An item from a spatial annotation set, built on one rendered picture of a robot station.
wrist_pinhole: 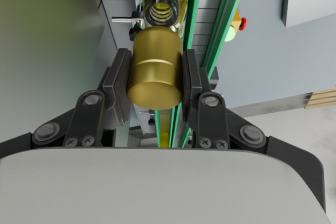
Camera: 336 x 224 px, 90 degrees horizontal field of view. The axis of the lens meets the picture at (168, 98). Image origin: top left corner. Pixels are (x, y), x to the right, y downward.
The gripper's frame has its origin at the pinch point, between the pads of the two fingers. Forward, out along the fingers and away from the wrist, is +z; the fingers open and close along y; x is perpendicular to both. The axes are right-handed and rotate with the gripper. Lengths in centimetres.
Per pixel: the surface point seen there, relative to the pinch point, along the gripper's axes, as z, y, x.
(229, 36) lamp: 41.1, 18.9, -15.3
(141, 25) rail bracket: 26.6, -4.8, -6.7
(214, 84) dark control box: 50, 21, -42
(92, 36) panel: 19.2, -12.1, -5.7
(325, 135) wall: 130, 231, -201
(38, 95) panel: 3.7, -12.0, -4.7
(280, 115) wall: 174, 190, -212
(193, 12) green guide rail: 26.7, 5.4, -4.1
